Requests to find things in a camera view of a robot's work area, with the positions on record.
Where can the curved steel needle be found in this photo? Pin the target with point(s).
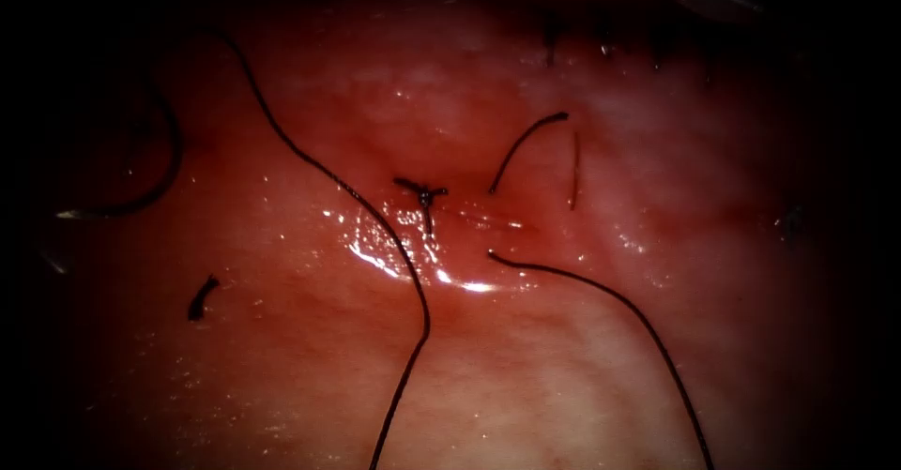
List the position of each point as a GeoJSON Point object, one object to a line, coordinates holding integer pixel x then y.
{"type": "Point", "coordinates": [177, 153]}

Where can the black stitching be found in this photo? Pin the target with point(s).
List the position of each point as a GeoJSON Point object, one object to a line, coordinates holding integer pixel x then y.
{"type": "Point", "coordinates": [424, 194]}

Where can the curved cut black thread piece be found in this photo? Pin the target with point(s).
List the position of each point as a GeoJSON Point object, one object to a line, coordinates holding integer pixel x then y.
{"type": "Point", "coordinates": [561, 115]}

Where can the tissue pad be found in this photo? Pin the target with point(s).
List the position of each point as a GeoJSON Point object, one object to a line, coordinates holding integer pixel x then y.
{"type": "Point", "coordinates": [493, 385]}

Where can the short cut black thread piece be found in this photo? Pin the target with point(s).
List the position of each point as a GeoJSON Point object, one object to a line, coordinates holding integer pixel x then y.
{"type": "Point", "coordinates": [197, 304]}

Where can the grey oval metal piece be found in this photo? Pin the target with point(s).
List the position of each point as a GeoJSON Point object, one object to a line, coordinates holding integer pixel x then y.
{"type": "Point", "coordinates": [714, 2]}

